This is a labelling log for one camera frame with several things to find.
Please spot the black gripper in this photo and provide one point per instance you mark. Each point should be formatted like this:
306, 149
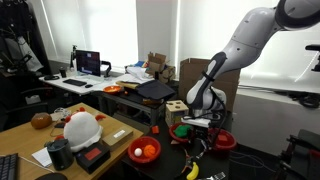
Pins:
204, 132

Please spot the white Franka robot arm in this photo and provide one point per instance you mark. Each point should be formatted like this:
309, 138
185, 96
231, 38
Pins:
246, 40

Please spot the red plastic bowl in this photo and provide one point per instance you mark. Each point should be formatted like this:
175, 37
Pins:
175, 136
230, 145
143, 160

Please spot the silver metal fork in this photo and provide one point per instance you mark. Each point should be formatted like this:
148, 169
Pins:
215, 176

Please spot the orange bowl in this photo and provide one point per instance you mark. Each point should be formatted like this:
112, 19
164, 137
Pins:
112, 89

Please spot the red square block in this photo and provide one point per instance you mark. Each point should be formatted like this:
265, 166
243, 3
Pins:
222, 138

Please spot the green plastic toy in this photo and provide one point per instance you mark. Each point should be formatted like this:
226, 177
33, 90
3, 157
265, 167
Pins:
182, 131

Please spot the yellow toy banana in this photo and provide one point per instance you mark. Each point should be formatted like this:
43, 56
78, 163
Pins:
192, 172

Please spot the wooden shape sorter box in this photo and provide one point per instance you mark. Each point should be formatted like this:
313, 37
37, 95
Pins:
176, 115

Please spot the small red cube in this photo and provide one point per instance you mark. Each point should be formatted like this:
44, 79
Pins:
155, 129

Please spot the small orange ball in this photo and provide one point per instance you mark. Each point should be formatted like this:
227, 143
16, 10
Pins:
149, 151

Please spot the small white ball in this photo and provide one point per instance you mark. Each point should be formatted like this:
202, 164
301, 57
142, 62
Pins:
138, 152

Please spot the dark plastic bin lid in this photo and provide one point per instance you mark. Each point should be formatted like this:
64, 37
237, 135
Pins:
155, 90

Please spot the large cardboard box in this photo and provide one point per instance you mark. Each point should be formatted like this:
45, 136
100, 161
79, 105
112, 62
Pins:
188, 71

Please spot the flat brown labelled box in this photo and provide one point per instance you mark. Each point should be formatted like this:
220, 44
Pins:
116, 136

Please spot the small open cardboard box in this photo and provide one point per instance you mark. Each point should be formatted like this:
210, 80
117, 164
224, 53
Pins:
156, 61

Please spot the white paper pile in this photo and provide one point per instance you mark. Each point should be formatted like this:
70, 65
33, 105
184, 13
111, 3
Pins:
136, 74

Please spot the black box red label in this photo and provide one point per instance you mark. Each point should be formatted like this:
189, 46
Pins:
93, 156

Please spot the white desk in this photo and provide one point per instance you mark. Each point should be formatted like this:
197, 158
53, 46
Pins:
100, 83

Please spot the white plush chicken toy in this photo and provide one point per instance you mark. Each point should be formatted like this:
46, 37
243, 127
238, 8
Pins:
81, 130

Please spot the black curved stand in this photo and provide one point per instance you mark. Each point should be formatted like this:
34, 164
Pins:
107, 65

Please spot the black computer mouse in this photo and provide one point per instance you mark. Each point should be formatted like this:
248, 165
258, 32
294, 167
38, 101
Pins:
89, 86

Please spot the black lit monitor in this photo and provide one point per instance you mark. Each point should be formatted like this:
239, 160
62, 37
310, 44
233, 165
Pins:
88, 63

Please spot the black keyboard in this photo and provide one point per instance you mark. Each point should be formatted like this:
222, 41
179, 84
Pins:
75, 82
8, 166

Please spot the black cylindrical speaker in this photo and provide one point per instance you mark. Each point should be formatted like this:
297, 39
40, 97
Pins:
61, 155

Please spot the clear glass container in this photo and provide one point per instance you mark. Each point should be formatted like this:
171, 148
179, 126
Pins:
62, 113

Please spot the black rounded pouch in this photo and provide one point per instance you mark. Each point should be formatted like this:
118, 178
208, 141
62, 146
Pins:
51, 176

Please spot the black cup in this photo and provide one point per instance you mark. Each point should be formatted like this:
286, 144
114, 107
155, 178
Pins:
63, 73

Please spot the white paper sheet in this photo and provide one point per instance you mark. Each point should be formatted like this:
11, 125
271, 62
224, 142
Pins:
41, 156

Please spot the brown ball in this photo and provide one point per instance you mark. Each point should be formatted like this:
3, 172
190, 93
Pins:
41, 120

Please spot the black headset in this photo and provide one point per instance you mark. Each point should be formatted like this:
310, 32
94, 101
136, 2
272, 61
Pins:
51, 77

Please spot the white tissue box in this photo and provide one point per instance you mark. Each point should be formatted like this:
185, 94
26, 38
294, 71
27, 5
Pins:
32, 100

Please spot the black office chair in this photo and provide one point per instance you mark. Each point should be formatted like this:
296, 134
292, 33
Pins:
30, 106

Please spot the light wooden desk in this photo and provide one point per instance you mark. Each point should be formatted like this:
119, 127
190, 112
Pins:
20, 140

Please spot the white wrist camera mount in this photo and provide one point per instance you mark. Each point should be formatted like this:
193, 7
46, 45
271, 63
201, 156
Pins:
196, 122

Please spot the grey metal frame table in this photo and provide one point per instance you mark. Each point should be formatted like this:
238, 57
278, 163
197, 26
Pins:
133, 101

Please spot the black camera stand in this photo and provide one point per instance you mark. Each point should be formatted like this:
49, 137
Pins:
315, 47

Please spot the small black tripod camera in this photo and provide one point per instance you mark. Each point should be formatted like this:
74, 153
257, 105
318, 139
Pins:
72, 56

